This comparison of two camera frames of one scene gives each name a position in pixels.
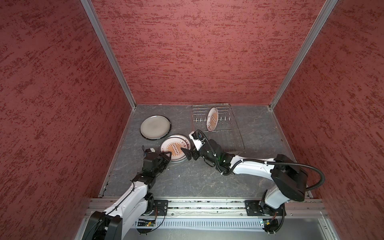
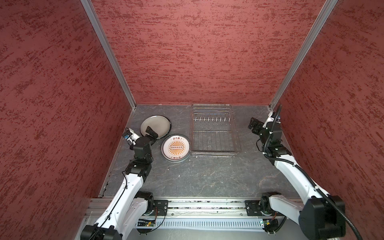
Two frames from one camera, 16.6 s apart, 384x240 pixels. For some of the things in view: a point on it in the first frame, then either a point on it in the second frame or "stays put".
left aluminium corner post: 93,17 stays put
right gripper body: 202,153 → 263,138
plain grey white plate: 155,127 stays put
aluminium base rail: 303,208 stays put
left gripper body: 162,161 → 151,139
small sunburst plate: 173,144 stays put
